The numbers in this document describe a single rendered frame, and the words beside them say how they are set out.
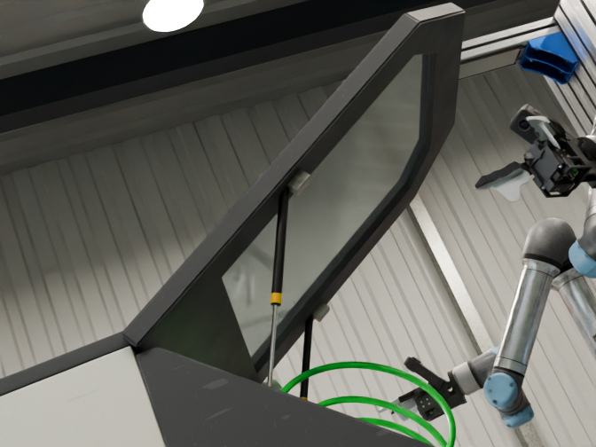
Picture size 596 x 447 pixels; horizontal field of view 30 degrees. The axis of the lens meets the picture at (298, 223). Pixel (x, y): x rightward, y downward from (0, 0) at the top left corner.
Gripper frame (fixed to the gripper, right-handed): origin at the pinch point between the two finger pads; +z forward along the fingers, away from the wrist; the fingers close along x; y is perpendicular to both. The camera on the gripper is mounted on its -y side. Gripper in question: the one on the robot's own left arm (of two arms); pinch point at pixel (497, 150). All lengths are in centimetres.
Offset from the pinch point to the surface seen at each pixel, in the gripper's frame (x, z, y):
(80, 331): 611, -266, -390
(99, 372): 59, 45, -7
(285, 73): 450, -465, -534
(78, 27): 408, -248, -528
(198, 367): 51, 33, 0
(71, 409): 63, 50, -3
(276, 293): 41.7, 17.6, -7.0
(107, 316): 599, -288, -394
